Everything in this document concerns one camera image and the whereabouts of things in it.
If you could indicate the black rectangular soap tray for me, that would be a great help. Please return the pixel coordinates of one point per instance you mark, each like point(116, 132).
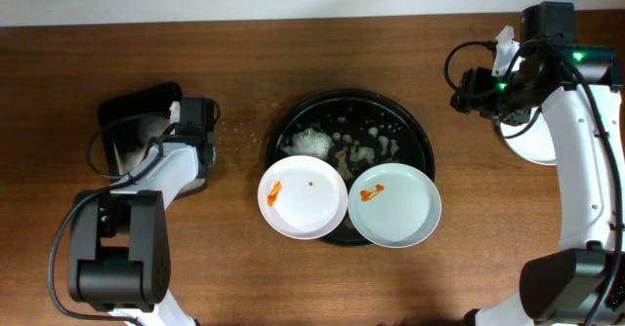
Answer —
point(136, 117)

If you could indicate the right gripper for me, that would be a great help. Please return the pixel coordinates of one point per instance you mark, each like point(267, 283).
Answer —
point(466, 90)

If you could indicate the white plate bottom left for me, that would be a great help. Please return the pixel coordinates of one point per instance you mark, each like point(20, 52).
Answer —
point(302, 197)

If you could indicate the pale blue plate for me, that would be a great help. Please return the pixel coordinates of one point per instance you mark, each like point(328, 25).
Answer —
point(394, 205)

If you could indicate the black round tray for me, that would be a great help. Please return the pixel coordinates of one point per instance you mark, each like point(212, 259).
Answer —
point(353, 131)

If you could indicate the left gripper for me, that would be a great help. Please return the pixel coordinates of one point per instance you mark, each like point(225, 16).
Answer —
point(135, 134)

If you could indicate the white plate top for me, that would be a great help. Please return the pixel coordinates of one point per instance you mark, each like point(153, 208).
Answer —
point(534, 146)

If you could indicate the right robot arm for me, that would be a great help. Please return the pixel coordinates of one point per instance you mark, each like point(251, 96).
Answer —
point(544, 73)

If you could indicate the white plate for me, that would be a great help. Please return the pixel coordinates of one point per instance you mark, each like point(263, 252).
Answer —
point(302, 197)
point(534, 146)

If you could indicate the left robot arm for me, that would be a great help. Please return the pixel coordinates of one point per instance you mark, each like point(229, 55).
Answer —
point(119, 260)

